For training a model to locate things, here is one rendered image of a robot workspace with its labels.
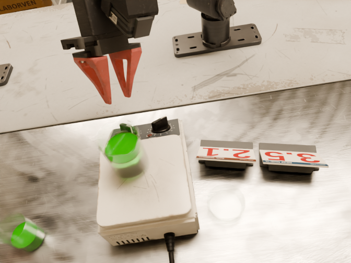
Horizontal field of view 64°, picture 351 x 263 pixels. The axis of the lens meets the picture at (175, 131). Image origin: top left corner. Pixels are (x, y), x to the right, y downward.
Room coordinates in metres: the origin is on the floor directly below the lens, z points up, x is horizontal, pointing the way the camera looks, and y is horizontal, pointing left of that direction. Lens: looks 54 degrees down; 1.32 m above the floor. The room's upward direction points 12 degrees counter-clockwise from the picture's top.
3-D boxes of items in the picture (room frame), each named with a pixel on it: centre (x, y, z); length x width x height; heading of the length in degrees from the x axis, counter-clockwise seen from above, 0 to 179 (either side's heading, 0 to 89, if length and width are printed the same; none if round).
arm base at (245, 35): (0.54, -0.14, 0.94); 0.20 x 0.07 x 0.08; 86
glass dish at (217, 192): (0.15, -0.05, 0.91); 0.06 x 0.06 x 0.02
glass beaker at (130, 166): (0.20, 0.07, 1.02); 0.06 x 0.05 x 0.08; 31
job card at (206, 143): (0.23, -0.07, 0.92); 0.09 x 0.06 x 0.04; 72
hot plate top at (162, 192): (0.18, 0.06, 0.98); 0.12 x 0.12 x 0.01; 87
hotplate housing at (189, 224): (0.21, 0.05, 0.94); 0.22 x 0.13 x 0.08; 177
